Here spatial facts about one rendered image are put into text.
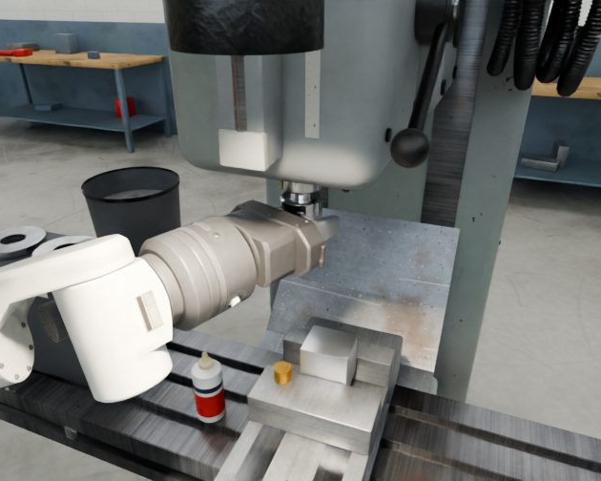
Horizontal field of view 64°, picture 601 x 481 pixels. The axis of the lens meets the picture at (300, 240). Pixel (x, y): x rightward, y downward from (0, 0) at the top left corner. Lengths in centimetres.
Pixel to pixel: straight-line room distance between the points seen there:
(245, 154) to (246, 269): 11
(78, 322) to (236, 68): 22
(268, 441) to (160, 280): 27
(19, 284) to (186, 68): 22
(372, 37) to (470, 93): 47
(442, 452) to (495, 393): 153
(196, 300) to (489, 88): 59
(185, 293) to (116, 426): 38
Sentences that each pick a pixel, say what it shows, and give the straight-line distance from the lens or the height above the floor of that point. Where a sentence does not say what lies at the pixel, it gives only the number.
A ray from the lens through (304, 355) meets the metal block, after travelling 60.
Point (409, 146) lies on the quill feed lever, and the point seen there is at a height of 137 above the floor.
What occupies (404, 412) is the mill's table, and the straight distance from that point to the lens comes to 75.
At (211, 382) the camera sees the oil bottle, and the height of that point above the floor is 101.
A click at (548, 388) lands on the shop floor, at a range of 233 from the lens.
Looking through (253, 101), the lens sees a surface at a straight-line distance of 37.
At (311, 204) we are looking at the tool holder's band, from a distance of 50.
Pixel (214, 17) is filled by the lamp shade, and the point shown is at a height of 146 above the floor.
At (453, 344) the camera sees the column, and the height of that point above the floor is 84.
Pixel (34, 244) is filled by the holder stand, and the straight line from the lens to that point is 82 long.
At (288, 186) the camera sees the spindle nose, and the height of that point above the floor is 129.
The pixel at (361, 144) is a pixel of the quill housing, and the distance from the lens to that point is 39.
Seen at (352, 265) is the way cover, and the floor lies 100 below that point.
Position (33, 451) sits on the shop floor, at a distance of 211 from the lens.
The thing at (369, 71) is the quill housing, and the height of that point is 141.
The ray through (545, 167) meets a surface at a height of 26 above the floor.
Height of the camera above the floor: 146
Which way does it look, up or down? 27 degrees down
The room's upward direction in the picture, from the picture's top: straight up
